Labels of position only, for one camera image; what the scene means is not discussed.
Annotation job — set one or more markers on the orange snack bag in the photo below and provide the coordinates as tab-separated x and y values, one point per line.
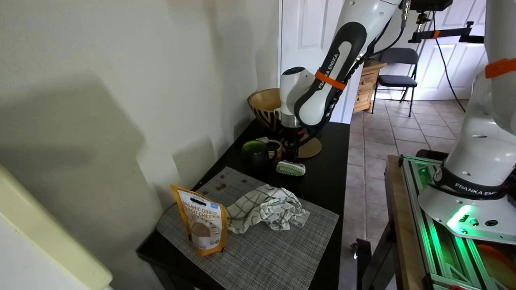
202	223

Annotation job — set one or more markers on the black camera on boom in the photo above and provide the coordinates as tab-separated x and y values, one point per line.
430	4

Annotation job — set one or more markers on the round wooden coaster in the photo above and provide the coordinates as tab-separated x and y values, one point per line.
312	149

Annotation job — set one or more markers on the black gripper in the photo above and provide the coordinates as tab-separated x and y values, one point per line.
294	135

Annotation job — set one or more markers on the white checked dish cloth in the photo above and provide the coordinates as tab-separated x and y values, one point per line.
269	207

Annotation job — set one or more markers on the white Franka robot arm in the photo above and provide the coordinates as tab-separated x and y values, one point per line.
485	151

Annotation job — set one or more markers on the white panel door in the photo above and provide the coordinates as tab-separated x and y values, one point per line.
307	33

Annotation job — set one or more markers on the wooden cabinet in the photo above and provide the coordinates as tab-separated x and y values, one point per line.
369	86

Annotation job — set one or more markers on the wooden bowl with zebra pattern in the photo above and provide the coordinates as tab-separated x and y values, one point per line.
264	107

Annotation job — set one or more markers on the brown ceramic mug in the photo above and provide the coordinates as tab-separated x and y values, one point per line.
275	151

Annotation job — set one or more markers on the dark folding chair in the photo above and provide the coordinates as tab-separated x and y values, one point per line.
399	67

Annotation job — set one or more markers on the white double door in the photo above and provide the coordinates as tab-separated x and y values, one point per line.
446	82

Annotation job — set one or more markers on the wooden aluminium robot stand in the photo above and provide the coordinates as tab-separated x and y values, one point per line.
414	227

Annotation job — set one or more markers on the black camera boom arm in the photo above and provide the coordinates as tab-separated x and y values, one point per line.
446	33

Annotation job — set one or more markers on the black table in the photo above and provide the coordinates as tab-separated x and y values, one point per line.
328	172

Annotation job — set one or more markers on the grey woven placemat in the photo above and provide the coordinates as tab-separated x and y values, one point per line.
269	252

